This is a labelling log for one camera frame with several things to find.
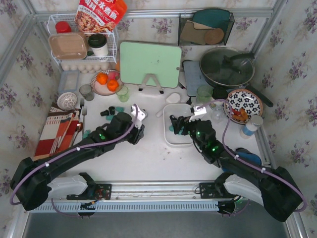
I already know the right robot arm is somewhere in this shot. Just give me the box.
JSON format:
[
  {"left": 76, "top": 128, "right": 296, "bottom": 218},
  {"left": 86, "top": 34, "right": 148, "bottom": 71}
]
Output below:
[{"left": 169, "top": 116, "right": 307, "bottom": 222}]

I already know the small clear glass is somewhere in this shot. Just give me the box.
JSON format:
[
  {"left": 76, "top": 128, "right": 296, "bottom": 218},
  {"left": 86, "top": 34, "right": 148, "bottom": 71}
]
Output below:
[{"left": 211, "top": 105, "right": 224, "bottom": 123}]

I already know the white wire rack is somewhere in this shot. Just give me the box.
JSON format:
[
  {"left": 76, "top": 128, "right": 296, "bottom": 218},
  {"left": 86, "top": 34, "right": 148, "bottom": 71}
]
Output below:
[{"left": 47, "top": 13, "right": 119, "bottom": 64}]

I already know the white bottle blue label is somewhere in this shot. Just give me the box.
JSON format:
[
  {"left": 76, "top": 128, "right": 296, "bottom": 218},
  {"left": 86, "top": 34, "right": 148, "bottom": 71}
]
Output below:
[{"left": 240, "top": 115, "right": 263, "bottom": 139}]

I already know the red jar lid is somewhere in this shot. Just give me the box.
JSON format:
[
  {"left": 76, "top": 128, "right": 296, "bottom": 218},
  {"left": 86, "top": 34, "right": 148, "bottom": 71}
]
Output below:
[{"left": 55, "top": 21, "right": 72, "bottom": 34}]

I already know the black frying pan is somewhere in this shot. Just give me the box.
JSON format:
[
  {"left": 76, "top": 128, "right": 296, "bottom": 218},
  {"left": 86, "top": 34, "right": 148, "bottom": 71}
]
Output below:
[{"left": 199, "top": 47, "right": 273, "bottom": 107}]

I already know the floral patterned plate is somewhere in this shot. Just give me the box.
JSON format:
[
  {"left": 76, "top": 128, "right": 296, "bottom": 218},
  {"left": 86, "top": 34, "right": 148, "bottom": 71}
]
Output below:
[{"left": 224, "top": 89, "right": 263, "bottom": 125}]

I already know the green cutting board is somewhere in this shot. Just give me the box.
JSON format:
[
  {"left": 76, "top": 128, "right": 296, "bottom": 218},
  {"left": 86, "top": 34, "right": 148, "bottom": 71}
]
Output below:
[{"left": 119, "top": 42, "right": 182, "bottom": 88}]

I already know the red toy sausage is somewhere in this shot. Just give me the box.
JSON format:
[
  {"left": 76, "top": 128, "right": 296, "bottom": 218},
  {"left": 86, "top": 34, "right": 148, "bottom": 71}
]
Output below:
[{"left": 231, "top": 109, "right": 241, "bottom": 116}]

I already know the grey glass cup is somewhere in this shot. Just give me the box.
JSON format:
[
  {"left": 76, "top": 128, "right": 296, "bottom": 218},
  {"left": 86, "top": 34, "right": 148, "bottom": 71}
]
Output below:
[{"left": 79, "top": 84, "right": 94, "bottom": 101}]

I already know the striped red placemat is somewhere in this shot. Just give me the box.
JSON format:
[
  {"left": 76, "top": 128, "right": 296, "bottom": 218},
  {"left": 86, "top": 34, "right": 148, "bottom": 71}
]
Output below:
[{"left": 33, "top": 103, "right": 81, "bottom": 160}]

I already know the black coffee capsule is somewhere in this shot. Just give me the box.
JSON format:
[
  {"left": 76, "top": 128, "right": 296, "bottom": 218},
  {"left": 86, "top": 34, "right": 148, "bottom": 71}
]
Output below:
[
  {"left": 108, "top": 106, "right": 115, "bottom": 115},
  {"left": 100, "top": 110, "right": 109, "bottom": 117}
]

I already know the black mesh organizer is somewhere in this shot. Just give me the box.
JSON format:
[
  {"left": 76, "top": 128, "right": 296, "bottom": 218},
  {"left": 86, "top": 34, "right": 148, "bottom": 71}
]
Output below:
[{"left": 178, "top": 8, "right": 235, "bottom": 46}]

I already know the white plastic scoop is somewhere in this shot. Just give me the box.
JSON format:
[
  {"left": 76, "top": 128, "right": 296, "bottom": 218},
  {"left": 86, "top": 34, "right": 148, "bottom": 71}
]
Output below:
[{"left": 156, "top": 93, "right": 181, "bottom": 118}]

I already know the orange tangerine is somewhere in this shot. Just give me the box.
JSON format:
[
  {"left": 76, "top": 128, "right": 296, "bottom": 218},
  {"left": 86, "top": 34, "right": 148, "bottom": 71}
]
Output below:
[
  {"left": 96, "top": 72, "right": 108, "bottom": 85},
  {"left": 106, "top": 80, "right": 119, "bottom": 92}
]

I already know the white cup black lid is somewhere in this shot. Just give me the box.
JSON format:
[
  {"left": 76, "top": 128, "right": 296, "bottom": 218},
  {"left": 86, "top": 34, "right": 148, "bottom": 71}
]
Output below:
[{"left": 210, "top": 87, "right": 228, "bottom": 109}]

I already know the clear blue-rim container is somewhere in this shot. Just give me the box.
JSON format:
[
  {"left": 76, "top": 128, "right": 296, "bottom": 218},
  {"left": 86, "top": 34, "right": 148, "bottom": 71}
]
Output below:
[{"left": 57, "top": 70, "right": 80, "bottom": 94}]

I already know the egg carton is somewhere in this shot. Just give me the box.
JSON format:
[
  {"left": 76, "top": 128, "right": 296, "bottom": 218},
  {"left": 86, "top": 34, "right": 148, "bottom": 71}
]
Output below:
[{"left": 60, "top": 62, "right": 115, "bottom": 73}]

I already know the grey blue board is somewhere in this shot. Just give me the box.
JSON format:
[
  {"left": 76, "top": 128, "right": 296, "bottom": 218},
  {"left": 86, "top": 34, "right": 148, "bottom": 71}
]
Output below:
[{"left": 182, "top": 60, "right": 209, "bottom": 97}]

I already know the blue cloth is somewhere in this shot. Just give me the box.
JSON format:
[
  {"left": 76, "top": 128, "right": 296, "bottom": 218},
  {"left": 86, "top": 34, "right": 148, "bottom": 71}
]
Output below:
[{"left": 219, "top": 148, "right": 262, "bottom": 175}]

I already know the orange tangerine right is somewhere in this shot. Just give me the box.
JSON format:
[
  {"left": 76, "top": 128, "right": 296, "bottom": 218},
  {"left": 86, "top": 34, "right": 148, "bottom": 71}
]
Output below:
[{"left": 106, "top": 80, "right": 119, "bottom": 92}]

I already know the round cork coaster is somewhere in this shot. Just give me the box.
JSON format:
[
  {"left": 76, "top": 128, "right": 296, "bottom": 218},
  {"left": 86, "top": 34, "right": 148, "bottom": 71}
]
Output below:
[{"left": 204, "top": 28, "right": 224, "bottom": 45}]

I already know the white round strainer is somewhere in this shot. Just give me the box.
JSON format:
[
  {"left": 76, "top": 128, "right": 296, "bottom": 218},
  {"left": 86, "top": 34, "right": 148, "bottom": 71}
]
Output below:
[{"left": 57, "top": 92, "right": 77, "bottom": 111}]

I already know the beige lunch box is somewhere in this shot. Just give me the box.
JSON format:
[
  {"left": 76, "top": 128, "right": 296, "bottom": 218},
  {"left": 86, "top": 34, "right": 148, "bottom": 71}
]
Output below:
[{"left": 49, "top": 32, "right": 88, "bottom": 60}]

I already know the red snack bag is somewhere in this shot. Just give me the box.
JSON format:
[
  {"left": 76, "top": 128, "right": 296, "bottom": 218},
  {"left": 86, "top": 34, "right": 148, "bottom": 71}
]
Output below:
[{"left": 75, "top": 0, "right": 127, "bottom": 33}]

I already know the orange toy food piece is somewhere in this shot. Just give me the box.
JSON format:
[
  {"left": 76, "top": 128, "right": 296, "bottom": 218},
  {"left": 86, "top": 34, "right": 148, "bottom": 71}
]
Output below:
[{"left": 240, "top": 108, "right": 249, "bottom": 121}]

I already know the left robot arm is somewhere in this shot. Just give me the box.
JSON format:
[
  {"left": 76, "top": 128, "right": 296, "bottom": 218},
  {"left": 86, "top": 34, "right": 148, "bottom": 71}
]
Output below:
[{"left": 10, "top": 106, "right": 146, "bottom": 211}]

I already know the plate with fruit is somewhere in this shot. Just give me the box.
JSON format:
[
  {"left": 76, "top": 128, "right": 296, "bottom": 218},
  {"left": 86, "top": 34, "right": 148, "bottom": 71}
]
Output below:
[{"left": 90, "top": 69, "right": 124, "bottom": 96}]

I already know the coffee cup on rack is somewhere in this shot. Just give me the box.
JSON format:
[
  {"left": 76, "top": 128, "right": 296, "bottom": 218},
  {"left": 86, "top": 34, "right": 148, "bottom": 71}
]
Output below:
[{"left": 88, "top": 33, "right": 108, "bottom": 57}]

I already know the small green glass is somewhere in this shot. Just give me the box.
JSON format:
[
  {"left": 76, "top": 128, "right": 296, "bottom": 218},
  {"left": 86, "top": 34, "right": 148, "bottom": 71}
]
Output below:
[{"left": 116, "top": 86, "right": 129, "bottom": 103}]

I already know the green plastic tumbler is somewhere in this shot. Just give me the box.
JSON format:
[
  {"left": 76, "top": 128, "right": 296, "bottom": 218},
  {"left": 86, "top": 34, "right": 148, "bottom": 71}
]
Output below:
[{"left": 196, "top": 85, "right": 213, "bottom": 103}]

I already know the copper spoon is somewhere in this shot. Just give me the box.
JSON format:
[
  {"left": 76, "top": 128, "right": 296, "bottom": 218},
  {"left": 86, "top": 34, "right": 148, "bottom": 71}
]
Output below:
[{"left": 71, "top": 122, "right": 83, "bottom": 146}]

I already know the orange tangerine left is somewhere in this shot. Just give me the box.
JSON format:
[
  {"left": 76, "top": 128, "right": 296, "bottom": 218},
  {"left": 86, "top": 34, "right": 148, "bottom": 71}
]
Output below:
[{"left": 96, "top": 72, "right": 108, "bottom": 85}]

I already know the white storage basket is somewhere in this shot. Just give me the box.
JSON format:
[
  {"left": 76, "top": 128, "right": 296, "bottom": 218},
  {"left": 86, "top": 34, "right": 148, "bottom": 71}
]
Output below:
[{"left": 163, "top": 103, "right": 193, "bottom": 148}]

